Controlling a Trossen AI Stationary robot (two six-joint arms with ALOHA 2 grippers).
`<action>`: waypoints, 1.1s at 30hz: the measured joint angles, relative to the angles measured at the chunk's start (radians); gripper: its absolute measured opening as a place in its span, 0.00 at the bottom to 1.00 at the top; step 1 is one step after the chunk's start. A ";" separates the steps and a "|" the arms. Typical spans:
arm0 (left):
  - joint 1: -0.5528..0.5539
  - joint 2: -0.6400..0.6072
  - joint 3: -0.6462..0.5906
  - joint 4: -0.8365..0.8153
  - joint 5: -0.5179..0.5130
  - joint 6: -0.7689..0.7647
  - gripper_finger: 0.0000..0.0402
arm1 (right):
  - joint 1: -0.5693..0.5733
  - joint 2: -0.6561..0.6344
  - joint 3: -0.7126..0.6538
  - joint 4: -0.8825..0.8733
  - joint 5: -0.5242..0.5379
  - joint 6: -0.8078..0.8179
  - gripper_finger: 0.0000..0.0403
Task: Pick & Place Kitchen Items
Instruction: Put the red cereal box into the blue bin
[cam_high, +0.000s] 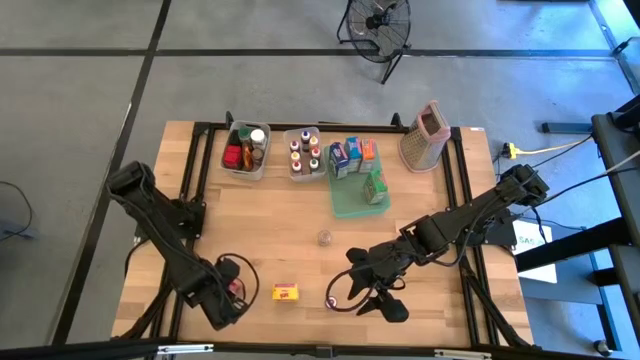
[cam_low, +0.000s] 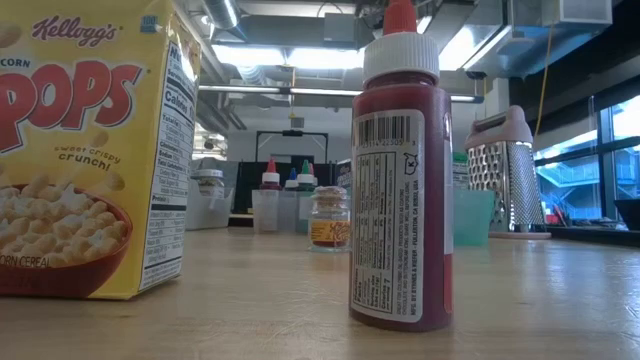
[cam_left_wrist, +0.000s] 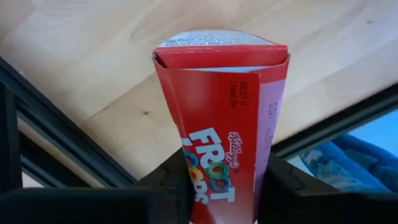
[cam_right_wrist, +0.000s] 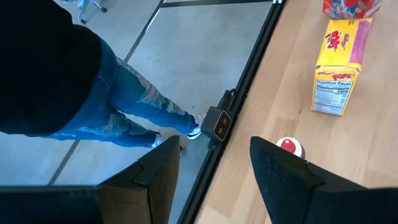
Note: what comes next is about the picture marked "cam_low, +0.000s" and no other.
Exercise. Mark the green food colouring bottle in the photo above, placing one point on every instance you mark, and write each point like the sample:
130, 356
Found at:
305, 177

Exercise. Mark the dark blue cereal box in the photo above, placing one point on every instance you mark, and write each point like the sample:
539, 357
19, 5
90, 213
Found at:
344, 175

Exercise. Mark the blue food colouring bottle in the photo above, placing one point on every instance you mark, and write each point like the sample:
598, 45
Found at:
292, 181

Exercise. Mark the clear glass jar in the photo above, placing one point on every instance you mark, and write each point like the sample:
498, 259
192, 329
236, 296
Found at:
209, 182

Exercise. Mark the green cereal box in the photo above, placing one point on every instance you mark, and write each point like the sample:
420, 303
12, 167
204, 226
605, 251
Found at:
460, 172

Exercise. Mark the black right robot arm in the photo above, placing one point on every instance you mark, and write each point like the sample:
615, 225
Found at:
629, 216

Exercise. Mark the black computer monitor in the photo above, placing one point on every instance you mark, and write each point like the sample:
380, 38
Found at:
322, 175
245, 175

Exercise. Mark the small brown spice jar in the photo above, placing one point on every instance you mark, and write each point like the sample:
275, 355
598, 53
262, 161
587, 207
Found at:
330, 220

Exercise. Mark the clear plastic bin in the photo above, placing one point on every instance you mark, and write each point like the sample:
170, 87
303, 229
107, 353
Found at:
280, 212

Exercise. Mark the grey ceiling pipe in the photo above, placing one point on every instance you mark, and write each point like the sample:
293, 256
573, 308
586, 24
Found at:
250, 89

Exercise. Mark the frosted white plastic bin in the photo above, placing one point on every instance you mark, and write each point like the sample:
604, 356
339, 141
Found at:
207, 215

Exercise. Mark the fluorescent ceiling light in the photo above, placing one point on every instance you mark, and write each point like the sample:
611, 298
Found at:
250, 55

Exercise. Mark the grey ceiling junction box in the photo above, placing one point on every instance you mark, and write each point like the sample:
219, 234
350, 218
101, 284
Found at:
345, 27

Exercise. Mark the teal plastic tray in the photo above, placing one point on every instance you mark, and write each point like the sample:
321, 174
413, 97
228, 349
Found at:
472, 220

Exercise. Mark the pink metal box grater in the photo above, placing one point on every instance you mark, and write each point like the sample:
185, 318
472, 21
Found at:
500, 175

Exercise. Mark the yellow Corn Pops box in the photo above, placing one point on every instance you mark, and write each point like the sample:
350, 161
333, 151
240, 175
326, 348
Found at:
75, 150

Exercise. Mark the black background gantry frame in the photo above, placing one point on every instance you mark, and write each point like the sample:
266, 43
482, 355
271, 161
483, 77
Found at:
292, 132

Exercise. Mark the small grey wall box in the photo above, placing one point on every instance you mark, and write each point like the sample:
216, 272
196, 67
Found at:
297, 122

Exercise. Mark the silver spiral air duct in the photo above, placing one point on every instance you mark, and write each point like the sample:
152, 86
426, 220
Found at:
222, 12

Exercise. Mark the grey ventilation duct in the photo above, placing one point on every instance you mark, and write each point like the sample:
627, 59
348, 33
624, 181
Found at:
580, 12

